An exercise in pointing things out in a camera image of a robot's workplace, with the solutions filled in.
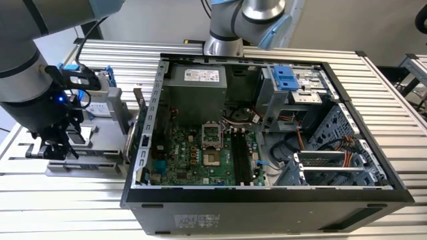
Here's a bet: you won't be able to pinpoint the RAM stick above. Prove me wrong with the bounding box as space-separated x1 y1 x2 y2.
48 161 117 171
74 148 121 155

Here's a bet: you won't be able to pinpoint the RAM slot with white clips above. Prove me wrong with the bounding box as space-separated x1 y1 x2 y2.
244 128 253 186
235 128 245 186

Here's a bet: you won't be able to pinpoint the silver CPU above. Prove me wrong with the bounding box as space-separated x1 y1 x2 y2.
78 126 93 142

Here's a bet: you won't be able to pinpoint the hard disk in blue carrier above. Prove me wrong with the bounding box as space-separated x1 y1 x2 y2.
56 62 116 120

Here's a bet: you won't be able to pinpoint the grey parts rack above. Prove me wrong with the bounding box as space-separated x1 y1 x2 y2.
44 86 141 178

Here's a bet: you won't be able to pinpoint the green graphics card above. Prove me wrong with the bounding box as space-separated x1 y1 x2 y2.
122 83 148 163

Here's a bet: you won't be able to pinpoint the grey power supply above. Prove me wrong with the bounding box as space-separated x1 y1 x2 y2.
162 63 228 126

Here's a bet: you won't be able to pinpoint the metal socket cover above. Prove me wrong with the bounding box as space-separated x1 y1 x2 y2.
200 121 224 150

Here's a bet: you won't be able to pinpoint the CPU socket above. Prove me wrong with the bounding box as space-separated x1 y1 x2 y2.
203 149 223 167

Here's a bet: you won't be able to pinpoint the green motherboard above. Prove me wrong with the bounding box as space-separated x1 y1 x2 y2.
149 123 268 187

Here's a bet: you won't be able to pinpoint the grey metal drive cage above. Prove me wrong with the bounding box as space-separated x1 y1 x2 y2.
255 63 331 132

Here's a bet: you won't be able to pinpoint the black PC case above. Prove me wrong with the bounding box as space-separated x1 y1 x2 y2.
118 52 415 236

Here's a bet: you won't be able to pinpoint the blue plastic drive latch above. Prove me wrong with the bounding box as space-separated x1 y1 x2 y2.
271 65 297 91

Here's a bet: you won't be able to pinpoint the metal disk bay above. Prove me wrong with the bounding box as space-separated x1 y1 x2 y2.
276 139 389 187

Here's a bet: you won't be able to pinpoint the metal slat side table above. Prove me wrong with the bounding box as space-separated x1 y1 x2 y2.
395 53 427 111

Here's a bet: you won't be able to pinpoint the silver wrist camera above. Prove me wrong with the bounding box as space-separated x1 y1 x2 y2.
61 66 110 101

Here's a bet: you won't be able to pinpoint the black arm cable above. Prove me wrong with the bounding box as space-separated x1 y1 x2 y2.
74 14 112 73

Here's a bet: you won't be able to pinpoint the black vertical post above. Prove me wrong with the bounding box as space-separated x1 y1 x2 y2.
84 17 104 41

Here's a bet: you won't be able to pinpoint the wire locking lever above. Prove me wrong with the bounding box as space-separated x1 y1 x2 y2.
220 124 231 151

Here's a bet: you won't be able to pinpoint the power supply wire bundle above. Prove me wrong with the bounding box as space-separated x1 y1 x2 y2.
221 104 263 128

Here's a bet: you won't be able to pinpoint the black cable with blue connector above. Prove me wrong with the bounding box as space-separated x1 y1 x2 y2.
252 158 291 172

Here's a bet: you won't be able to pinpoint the thick black cable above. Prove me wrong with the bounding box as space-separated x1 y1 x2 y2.
268 138 301 172

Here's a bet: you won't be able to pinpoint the coloured drive power wires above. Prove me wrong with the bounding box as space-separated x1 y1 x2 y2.
277 112 296 124

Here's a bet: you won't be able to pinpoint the orange red wire bundle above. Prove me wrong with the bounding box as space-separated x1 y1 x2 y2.
332 136 361 169

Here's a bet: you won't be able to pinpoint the black curved hose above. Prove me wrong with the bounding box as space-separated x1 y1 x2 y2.
412 4 427 33

